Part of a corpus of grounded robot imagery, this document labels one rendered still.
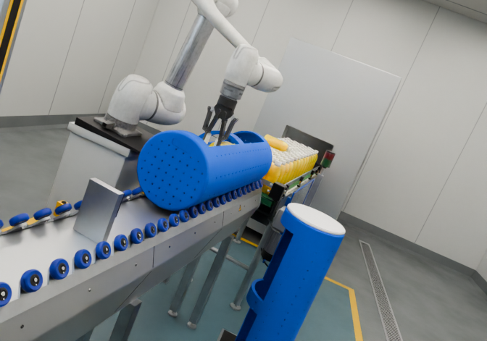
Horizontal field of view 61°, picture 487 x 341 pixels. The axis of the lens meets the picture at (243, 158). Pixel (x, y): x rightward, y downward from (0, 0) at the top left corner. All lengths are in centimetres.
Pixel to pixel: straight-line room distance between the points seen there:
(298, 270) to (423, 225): 514
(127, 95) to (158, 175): 62
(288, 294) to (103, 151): 104
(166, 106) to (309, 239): 95
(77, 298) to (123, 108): 113
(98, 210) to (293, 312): 105
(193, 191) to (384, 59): 537
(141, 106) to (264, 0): 487
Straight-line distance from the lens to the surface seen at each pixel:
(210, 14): 186
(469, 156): 684
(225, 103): 163
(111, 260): 117
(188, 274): 258
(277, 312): 192
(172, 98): 212
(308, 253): 181
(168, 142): 148
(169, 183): 149
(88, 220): 122
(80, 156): 207
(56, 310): 105
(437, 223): 691
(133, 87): 202
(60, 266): 101
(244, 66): 161
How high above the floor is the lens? 149
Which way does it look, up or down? 10 degrees down
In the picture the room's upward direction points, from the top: 22 degrees clockwise
